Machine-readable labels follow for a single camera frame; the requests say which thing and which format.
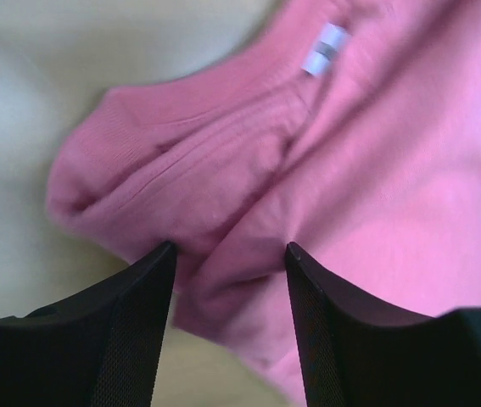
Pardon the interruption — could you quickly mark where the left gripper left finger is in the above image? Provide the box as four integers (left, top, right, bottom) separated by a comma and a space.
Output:
0, 243, 176, 406

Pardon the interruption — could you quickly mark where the pink t-shirt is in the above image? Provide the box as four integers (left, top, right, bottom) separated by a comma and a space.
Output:
47, 1, 481, 406

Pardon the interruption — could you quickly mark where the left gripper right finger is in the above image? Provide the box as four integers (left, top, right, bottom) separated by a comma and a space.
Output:
284, 243, 481, 406

